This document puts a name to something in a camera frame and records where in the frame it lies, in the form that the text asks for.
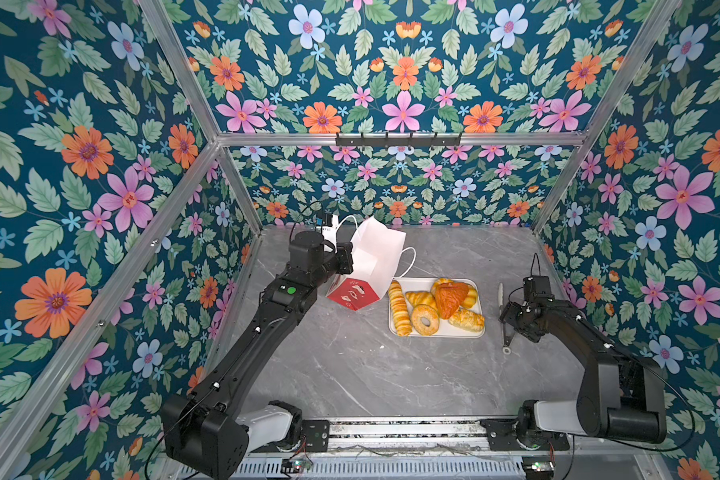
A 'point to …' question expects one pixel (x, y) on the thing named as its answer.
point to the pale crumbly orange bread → (467, 320)
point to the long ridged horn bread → (400, 308)
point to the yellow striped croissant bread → (471, 297)
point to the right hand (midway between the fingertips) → (512, 320)
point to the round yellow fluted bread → (443, 281)
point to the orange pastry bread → (449, 296)
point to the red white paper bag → (376, 250)
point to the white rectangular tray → (445, 328)
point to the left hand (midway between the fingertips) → (356, 236)
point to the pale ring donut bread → (421, 311)
